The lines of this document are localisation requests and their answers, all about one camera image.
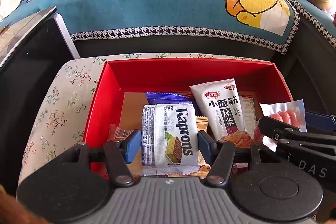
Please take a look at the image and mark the tan biscuit packet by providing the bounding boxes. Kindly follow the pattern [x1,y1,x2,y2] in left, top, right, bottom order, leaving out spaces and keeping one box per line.
[168,116,214,179]

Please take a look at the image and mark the black glass coffee table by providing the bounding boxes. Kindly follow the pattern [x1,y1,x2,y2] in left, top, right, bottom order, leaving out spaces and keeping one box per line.
[1,7,80,195]

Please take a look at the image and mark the blue wafer biscuit packet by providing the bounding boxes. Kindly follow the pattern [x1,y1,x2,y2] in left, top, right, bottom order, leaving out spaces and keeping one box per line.
[146,92,198,109]

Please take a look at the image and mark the white bun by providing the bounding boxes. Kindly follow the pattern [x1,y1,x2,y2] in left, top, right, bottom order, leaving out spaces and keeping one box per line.
[107,124,133,141]

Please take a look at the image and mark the white spicy gluten strip packet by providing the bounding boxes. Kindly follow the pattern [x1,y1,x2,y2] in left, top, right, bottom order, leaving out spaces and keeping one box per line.
[190,79,253,148]

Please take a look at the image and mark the white Kaprons wafer packet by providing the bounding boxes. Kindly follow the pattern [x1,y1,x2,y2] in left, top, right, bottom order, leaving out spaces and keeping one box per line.
[141,102,199,176]

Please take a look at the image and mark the red cardboard box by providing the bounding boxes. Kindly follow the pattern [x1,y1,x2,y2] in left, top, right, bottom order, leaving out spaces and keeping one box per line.
[82,57,295,180]

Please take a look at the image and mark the red white long snack packet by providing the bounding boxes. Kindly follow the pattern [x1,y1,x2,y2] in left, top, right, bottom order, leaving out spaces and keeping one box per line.
[239,96,256,138]

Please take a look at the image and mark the red Trolli candy packet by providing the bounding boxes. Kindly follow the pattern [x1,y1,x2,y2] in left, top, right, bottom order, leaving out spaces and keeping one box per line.
[182,93,194,99]

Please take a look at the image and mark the vacuum packed mini sausages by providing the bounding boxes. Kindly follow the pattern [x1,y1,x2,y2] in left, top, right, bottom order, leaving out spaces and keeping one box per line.
[253,100,307,152]

